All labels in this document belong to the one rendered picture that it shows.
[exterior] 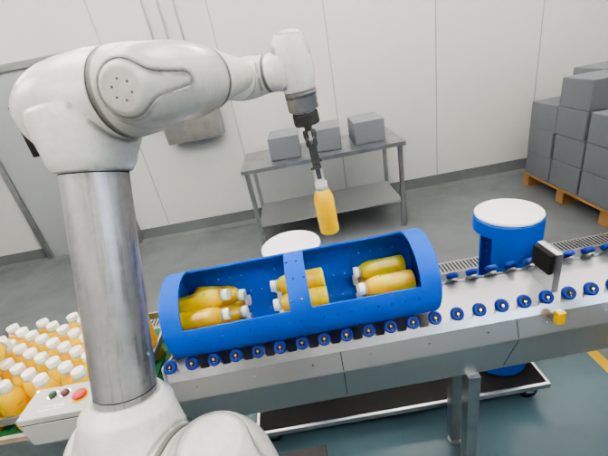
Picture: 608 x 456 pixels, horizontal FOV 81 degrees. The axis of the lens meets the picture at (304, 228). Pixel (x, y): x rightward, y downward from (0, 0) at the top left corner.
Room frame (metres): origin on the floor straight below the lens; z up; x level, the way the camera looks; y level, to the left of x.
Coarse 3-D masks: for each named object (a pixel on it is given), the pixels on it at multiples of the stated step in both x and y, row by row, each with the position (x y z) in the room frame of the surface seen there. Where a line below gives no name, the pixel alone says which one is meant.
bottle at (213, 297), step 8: (184, 296) 1.04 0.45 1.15; (192, 296) 1.02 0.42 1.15; (200, 296) 1.01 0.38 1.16; (208, 296) 1.00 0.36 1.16; (216, 296) 1.00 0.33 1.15; (184, 304) 1.01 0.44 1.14; (192, 304) 1.00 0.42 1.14; (200, 304) 0.99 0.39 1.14; (208, 304) 0.99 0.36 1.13; (216, 304) 0.99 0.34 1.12
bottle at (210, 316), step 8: (184, 312) 0.98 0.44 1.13; (192, 312) 0.96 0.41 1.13; (200, 312) 0.96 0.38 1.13; (208, 312) 0.95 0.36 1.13; (216, 312) 0.95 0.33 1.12; (184, 320) 0.94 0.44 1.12; (192, 320) 0.94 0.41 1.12; (200, 320) 0.94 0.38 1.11; (208, 320) 0.93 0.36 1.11; (216, 320) 0.94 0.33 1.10; (184, 328) 0.93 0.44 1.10; (192, 328) 0.93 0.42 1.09
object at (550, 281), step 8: (536, 248) 1.03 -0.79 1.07; (544, 248) 1.01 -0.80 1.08; (552, 248) 1.00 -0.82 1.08; (536, 256) 1.03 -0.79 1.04; (544, 256) 0.99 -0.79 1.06; (552, 256) 0.96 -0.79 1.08; (560, 256) 0.95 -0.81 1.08; (536, 264) 1.02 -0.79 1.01; (544, 264) 0.98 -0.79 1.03; (552, 264) 0.96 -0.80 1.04; (560, 264) 0.95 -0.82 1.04; (536, 272) 1.04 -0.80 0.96; (544, 272) 1.00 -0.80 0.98; (552, 272) 0.96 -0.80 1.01; (560, 272) 0.95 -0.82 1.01; (544, 280) 0.99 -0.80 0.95; (552, 280) 0.96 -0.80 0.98; (552, 288) 0.95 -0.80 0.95
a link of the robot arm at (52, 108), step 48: (48, 96) 0.55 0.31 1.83; (48, 144) 0.54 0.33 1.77; (96, 144) 0.54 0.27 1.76; (96, 192) 0.53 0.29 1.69; (96, 240) 0.50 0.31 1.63; (96, 288) 0.47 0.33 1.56; (144, 288) 0.52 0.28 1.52; (96, 336) 0.45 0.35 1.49; (144, 336) 0.48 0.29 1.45; (96, 384) 0.43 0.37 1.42; (144, 384) 0.44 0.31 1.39; (96, 432) 0.38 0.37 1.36; (144, 432) 0.39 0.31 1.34
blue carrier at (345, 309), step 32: (288, 256) 1.02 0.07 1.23; (320, 256) 1.14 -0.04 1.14; (352, 256) 1.14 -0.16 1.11; (384, 256) 1.14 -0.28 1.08; (416, 256) 0.92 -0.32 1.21; (192, 288) 1.15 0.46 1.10; (256, 288) 1.14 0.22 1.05; (288, 288) 0.91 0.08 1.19; (352, 288) 1.11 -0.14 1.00; (416, 288) 0.87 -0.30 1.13; (160, 320) 0.90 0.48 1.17; (256, 320) 0.87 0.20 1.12; (288, 320) 0.87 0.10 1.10; (320, 320) 0.87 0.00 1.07; (352, 320) 0.88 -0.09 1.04; (192, 352) 0.89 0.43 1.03
